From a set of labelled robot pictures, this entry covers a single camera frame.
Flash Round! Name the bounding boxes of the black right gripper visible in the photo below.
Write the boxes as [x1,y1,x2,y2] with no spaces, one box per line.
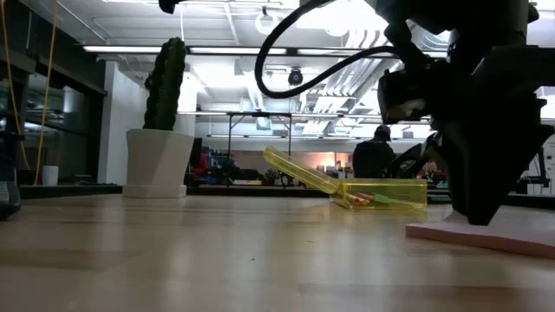
[431,29,555,226]

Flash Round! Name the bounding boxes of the pink sticky note pad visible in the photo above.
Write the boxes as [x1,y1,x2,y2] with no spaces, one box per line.
[404,210,555,261]

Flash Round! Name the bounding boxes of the orange pen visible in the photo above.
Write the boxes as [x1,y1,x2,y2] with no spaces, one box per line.
[345,192,375,207]

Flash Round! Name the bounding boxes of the yellow transparent pencil case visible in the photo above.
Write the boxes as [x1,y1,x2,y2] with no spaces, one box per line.
[263,145,429,211]

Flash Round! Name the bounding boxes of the small green plant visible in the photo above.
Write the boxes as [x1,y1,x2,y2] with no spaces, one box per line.
[263,167,282,186]

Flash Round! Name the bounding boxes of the black computer monitor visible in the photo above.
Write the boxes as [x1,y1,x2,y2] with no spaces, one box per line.
[188,137,204,166]

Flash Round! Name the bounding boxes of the white plant pot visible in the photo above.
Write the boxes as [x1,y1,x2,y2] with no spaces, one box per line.
[122,127,196,199]

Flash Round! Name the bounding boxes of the green cactus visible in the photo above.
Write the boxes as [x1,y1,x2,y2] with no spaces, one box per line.
[142,36,188,132]

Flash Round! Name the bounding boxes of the white cup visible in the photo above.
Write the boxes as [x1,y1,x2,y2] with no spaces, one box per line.
[41,165,60,187]

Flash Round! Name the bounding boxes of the black calculator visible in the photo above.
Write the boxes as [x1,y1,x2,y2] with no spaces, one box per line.
[0,166,23,221]

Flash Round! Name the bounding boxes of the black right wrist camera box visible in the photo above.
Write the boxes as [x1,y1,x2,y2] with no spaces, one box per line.
[375,68,437,126]

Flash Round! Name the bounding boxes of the black aluminium table frame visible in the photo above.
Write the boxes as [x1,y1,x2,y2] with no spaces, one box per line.
[19,184,555,210]

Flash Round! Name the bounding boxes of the black metal rack frame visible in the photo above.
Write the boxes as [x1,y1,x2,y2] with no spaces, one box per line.
[224,110,293,187]

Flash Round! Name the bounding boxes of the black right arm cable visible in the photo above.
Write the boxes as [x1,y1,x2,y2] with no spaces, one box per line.
[253,0,407,101]

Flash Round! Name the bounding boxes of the white ring ceiling fixture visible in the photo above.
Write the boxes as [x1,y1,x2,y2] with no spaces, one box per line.
[254,10,280,36]

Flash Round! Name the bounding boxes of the yellow extension cable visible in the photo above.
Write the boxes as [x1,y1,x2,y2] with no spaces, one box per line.
[0,0,59,186]

